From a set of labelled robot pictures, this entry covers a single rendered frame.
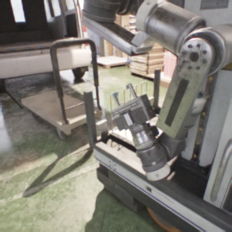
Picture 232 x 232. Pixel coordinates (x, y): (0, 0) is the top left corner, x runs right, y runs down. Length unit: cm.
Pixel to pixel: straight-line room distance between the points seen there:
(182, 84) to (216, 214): 39
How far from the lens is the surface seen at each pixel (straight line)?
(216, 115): 67
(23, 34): 464
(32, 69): 272
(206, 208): 64
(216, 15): 58
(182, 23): 46
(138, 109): 54
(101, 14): 65
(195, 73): 40
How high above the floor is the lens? 81
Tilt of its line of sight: 26 degrees down
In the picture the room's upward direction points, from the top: 2 degrees counter-clockwise
